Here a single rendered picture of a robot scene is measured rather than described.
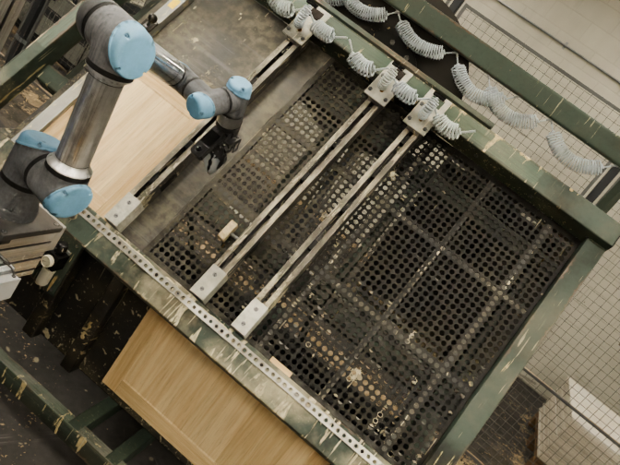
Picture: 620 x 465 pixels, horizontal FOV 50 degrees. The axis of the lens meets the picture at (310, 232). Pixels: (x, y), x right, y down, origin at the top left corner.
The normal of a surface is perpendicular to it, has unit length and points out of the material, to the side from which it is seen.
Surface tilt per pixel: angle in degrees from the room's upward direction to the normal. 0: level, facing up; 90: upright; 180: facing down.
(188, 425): 90
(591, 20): 90
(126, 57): 82
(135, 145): 56
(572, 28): 90
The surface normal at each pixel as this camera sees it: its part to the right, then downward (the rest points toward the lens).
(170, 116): 0.06, -0.33
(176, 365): -0.31, 0.13
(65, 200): 0.59, 0.73
